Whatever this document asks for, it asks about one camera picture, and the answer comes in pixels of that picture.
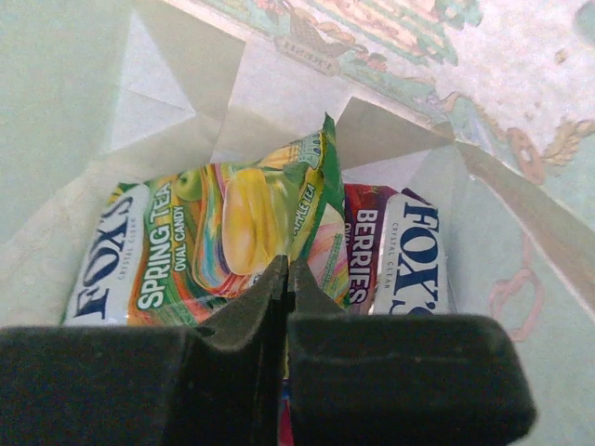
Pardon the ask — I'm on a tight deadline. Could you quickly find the purple berries Fox's packet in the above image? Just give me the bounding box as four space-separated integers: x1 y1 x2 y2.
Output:
278 183 455 446

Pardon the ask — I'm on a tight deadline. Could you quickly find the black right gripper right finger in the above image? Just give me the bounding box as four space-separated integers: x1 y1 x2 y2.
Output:
287 260 537 445

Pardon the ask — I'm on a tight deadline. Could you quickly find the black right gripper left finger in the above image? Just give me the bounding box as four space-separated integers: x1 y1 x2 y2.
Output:
1 256 288 445

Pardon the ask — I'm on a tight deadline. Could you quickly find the green printed paper bag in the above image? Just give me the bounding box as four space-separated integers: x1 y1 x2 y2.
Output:
1 1 594 445

